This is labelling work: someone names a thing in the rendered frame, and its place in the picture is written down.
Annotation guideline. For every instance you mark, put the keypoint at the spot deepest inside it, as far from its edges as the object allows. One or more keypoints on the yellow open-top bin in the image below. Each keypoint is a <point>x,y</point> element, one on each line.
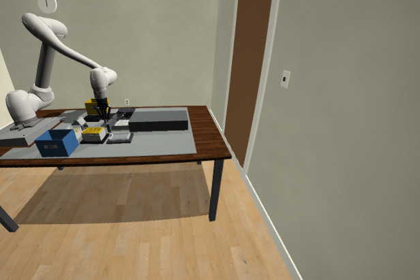
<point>90,107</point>

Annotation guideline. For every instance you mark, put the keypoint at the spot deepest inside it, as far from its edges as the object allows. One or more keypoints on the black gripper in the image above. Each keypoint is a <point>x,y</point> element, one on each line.
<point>102,109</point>

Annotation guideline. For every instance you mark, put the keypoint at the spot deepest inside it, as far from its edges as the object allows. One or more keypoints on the blue open-top bin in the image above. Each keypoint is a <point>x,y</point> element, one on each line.
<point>57,143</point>

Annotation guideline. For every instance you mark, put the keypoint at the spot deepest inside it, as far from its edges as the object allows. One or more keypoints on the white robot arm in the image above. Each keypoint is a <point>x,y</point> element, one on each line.
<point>22,105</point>

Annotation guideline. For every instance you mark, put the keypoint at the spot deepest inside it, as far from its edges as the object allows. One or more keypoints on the grey bench mat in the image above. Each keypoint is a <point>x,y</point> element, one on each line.
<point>144,143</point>

